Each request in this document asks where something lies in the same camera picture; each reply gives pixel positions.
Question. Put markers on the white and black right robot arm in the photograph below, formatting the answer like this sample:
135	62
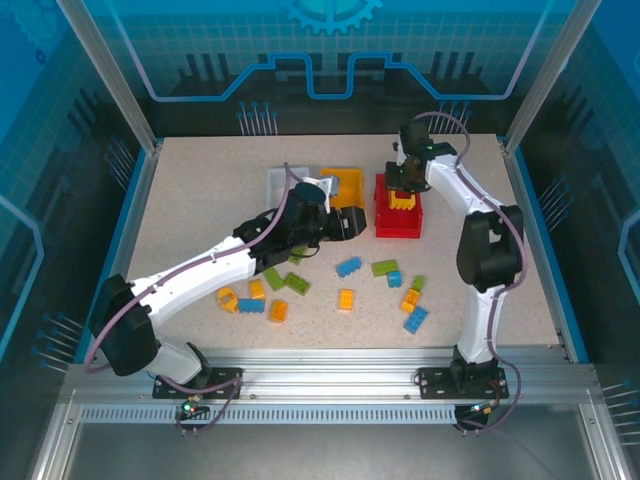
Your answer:
480	325

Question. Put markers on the small yellow lego brick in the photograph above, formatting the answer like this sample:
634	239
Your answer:
256	288

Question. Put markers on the yellow arch lego brick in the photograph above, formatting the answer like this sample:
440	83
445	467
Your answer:
402	202

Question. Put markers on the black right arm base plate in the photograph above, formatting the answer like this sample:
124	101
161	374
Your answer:
435	382

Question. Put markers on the aluminium frame post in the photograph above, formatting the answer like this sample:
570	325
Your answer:
545	75
110	75

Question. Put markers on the small blue curved lego brick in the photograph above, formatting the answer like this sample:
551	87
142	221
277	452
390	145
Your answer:
395	279

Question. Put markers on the blue two-by-four lego brick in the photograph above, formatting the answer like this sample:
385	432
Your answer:
416	319

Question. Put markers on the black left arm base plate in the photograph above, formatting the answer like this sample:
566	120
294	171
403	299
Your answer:
225	380

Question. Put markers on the aluminium front beam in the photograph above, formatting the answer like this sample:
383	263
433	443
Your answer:
325	375

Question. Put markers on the blue-edged aluminium side rail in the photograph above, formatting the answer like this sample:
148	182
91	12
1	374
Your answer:
542	250
132	220

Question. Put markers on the red plastic bin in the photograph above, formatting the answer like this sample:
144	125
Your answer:
397	222

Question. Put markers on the yellow round lego piece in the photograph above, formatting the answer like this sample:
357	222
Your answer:
225	302

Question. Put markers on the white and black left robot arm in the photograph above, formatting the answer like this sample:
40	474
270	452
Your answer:
200	272

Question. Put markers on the yellow plastic bin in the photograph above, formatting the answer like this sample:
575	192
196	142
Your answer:
350	187

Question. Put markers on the steel lower shelf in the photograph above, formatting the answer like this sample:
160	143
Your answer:
325	455

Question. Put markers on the green two-by-four lego brick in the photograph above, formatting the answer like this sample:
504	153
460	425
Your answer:
297	282
385	267
298	255

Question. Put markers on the light grey plastic bin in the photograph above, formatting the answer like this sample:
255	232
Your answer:
277	185

